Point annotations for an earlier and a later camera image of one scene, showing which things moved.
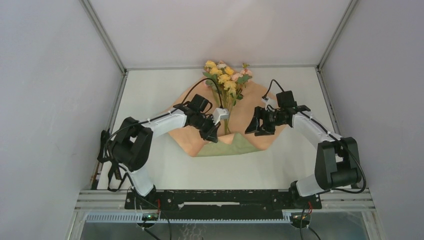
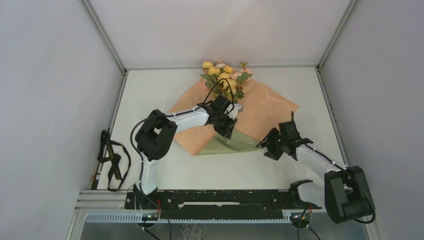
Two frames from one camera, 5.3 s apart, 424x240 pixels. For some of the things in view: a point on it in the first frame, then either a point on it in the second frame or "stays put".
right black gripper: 265,129 → 272,153
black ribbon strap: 115,179 stays put
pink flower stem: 239,79 stays put
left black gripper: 211,134 → 227,132
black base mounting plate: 170,204 stays put
